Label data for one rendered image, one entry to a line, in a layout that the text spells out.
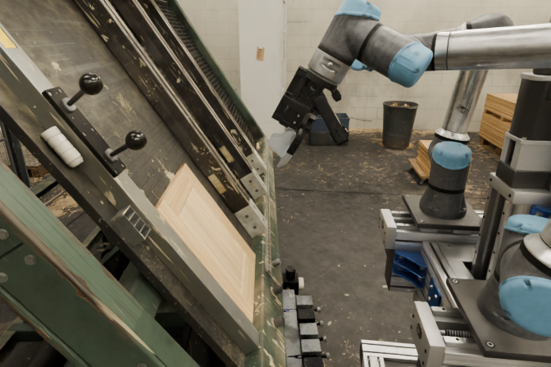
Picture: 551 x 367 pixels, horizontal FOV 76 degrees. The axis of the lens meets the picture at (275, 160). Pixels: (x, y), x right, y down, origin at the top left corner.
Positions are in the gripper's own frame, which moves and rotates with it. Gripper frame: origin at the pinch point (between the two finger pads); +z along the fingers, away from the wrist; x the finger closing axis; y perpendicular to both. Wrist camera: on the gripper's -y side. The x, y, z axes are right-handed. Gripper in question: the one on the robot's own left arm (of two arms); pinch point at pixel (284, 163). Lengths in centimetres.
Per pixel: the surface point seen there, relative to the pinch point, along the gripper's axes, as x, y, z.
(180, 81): -70, 49, 16
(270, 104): -414, 28, 87
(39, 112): 14.4, 44.7, 9.0
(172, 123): -38, 37, 21
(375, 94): -558, -118, 16
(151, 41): -68, 66, 7
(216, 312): 9.3, -3.2, 37.0
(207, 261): -1.1, 4.2, 34.0
